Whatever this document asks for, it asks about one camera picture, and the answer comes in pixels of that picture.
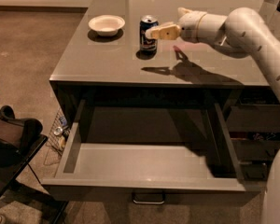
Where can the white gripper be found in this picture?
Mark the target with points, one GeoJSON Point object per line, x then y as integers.
{"type": "Point", "coordinates": [189, 24]}

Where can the blue pepsi can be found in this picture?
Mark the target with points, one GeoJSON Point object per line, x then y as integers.
{"type": "Point", "coordinates": [147, 45]}

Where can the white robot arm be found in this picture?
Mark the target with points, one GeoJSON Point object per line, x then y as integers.
{"type": "Point", "coordinates": [242, 32]}

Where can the open grey top drawer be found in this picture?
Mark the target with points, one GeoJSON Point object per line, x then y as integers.
{"type": "Point", "coordinates": [186, 154]}

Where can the white paper bowl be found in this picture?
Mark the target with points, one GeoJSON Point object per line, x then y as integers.
{"type": "Point", "coordinates": [106, 25]}

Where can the dark grey cabinet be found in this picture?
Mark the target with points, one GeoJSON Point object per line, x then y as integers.
{"type": "Point", "coordinates": [94, 60]}

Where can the black folding chair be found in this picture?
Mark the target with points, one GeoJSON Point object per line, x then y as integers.
{"type": "Point", "coordinates": [20, 140]}

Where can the wire basket with trash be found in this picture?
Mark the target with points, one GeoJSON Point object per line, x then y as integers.
{"type": "Point", "coordinates": [58, 135]}

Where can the metal drawer handle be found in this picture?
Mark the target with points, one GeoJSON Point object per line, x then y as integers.
{"type": "Point", "coordinates": [148, 198]}

